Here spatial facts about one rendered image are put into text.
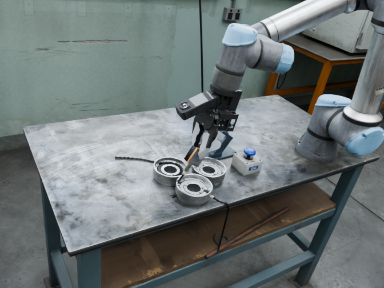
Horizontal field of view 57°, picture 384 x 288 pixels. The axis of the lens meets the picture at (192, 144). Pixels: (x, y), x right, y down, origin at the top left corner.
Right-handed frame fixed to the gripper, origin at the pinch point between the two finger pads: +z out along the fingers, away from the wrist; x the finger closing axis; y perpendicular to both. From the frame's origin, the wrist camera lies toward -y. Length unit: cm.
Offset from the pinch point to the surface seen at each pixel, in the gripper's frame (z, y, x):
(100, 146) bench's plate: 15.5, -15.9, 29.3
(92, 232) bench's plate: 16.8, -29.2, -7.2
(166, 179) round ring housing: 10.8, -5.6, 2.7
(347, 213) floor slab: 72, 159, 23
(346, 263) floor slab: 77, 123, -6
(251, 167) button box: 6.5, 23.0, -0.7
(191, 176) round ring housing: 9.5, 2.0, 1.1
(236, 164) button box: 8.3, 20.9, 3.6
